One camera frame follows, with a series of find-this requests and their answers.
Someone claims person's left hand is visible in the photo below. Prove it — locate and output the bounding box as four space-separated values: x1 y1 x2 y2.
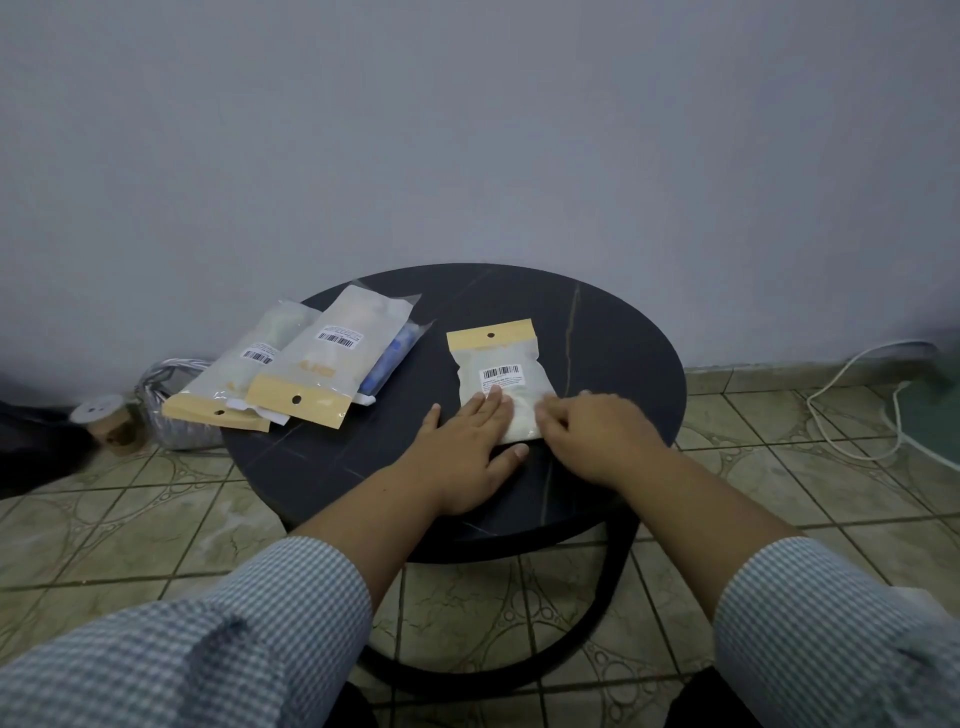
397 386 530 519

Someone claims person's right hand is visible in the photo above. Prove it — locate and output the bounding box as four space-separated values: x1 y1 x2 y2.
533 389 673 489

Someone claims stack of yellow small pouches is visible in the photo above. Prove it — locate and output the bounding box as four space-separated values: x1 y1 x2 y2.
446 318 560 445

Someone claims blue flower shower cap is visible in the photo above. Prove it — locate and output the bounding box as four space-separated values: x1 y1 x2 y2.
359 323 421 397

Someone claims yellow-edged packet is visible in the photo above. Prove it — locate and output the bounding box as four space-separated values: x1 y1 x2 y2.
245 283 421 430

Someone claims cream packet with barcode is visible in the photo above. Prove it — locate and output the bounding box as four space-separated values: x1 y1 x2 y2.
161 299 322 434

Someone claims person's right forearm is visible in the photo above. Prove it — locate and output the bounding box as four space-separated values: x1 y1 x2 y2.
622 449 960 728

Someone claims black round side table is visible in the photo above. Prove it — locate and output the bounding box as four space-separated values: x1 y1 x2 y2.
221 262 688 703

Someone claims silver quilted handbag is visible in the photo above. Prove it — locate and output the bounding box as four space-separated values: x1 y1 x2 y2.
134 358 226 451

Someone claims pale green appliance base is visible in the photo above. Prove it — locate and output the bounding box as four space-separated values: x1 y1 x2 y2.
884 352 960 474

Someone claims ribbon spool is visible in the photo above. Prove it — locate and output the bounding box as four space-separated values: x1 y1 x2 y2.
69 393 144 457

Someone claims black bag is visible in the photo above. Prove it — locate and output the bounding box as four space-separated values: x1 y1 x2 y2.
0 401 95 500

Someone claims white cable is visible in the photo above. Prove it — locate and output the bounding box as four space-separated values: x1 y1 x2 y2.
806 341 939 463

